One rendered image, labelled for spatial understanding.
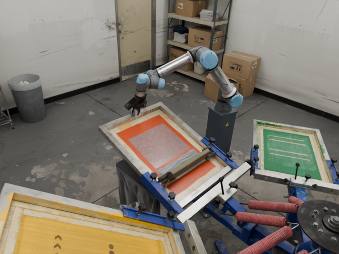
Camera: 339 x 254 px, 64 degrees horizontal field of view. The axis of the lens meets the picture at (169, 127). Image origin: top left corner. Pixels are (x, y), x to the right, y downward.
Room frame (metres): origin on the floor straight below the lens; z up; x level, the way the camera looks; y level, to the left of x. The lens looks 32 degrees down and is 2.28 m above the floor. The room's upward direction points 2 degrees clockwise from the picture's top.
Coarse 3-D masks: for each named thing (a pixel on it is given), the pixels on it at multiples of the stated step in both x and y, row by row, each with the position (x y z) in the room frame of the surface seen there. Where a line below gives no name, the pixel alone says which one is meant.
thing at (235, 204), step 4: (228, 200) 1.14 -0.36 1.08; (232, 200) 1.15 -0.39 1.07; (224, 204) 1.14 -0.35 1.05; (228, 204) 1.12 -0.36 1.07; (232, 204) 1.12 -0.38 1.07; (236, 204) 1.13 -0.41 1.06; (240, 204) 1.13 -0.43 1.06; (232, 208) 1.10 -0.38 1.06; (236, 208) 1.10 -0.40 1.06; (240, 208) 1.11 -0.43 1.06; (244, 208) 1.11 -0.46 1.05; (232, 212) 1.10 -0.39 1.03; (236, 212) 1.08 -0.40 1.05
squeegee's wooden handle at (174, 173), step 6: (204, 150) 1.48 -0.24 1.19; (198, 156) 1.42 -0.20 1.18; (204, 156) 1.46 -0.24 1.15; (186, 162) 1.34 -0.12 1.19; (192, 162) 1.36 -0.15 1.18; (198, 162) 1.43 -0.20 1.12; (180, 168) 1.29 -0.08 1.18; (186, 168) 1.33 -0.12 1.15; (168, 174) 1.26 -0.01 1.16; (174, 174) 1.24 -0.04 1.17
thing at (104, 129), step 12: (144, 108) 1.87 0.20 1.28; (156, 108) 1.92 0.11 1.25; (120, 120) 1.68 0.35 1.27; (180, 120) 1.82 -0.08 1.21; (108, 132) 1.54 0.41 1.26; (192, 132) 1.72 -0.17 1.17; (120, 144) 1.46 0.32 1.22; (204, 144) 1.62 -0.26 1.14; (132, 156) 1.38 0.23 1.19; (216, 156) 1.54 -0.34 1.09; (228, 168) 1.44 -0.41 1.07; (216, 180) 1.32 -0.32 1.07; (192, 192) 1.20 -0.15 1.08; (180, 204) 1.10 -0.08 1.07
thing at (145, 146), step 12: (120, 132) 1.61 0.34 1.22; (132, 132) 1.63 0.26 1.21; (144, 132) 1.66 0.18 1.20; (132, 144) 1.52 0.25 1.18; (144, 144) 1.54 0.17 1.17; (156, 144) 1.56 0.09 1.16; (144, 156) 1.43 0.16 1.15; (156, 156) 1.46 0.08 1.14; (168, 156) 1.48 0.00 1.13; (156, 168) 1.36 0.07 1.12; (180, 180) 1.30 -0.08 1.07; (192, 180) 1.32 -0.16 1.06; (180, 192) 1.21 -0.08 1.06
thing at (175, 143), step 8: (152, 120) 1.80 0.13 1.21; (160, 120) 1.82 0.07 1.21; (144, 128) 1.70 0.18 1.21; (152, 128) 1.71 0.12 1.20; (160, 128) 1.73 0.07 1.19; (168, 128) 1.75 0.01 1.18; (152, 136) 1.63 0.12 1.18; (160, 136) 1.65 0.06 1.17; (168, 136) 1.67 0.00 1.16; (176, 136) 1.68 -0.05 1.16; (160, 144) 1.57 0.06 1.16; (168, 144) 1.59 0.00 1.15; (176, 144) 1.60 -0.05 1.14; (184, 144) 1.62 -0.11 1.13; (176, 152) 1.53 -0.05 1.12; (184, 152) 1.54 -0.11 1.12; (200, 152) 1.57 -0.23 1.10; (208, 160) 1.51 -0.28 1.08; (200, 168) 1.43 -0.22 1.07; (208, 168) 1.44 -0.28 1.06; (200, 176) 1.36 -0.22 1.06
